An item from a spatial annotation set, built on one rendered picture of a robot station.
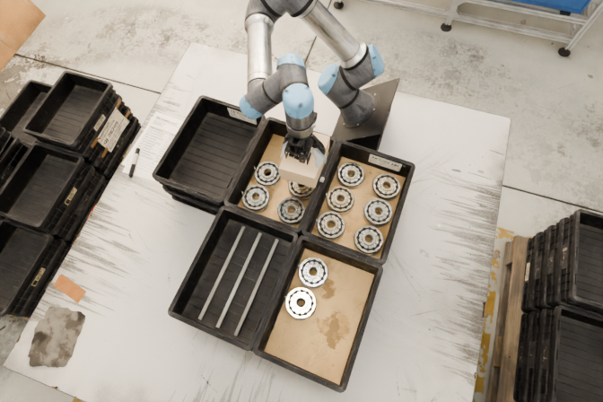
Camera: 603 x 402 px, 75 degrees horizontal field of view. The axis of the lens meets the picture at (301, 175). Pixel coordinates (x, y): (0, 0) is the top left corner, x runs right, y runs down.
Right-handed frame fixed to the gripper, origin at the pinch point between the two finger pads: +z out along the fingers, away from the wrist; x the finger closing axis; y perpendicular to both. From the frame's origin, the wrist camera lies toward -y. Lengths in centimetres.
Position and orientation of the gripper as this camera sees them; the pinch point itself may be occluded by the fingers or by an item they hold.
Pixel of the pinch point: (304, 154)
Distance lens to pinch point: 128.6
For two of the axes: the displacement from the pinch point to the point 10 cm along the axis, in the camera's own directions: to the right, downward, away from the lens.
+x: 9.5, 2.7, -1.6
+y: -3.2, 8.7, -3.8
